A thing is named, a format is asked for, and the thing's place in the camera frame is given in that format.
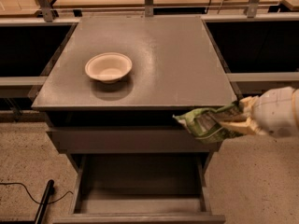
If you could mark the black floor bar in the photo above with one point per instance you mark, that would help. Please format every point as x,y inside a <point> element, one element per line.
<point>49,190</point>

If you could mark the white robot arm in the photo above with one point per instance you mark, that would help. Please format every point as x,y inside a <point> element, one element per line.
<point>296,109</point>

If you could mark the white paper bowl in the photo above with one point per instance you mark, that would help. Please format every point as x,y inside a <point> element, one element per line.
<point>108,67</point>

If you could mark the green jalapeno chip bag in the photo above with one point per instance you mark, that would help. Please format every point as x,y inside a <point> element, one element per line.
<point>204,124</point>

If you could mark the grey drawer cabinet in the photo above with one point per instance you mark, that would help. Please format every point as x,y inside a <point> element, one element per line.
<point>175,69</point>

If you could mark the open middle drawer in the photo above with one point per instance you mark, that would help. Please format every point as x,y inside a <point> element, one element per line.
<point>140,189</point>

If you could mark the closed top drawer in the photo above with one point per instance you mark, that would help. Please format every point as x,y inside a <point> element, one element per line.
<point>89,140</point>

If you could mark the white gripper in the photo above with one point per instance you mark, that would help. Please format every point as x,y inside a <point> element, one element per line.
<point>273,112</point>

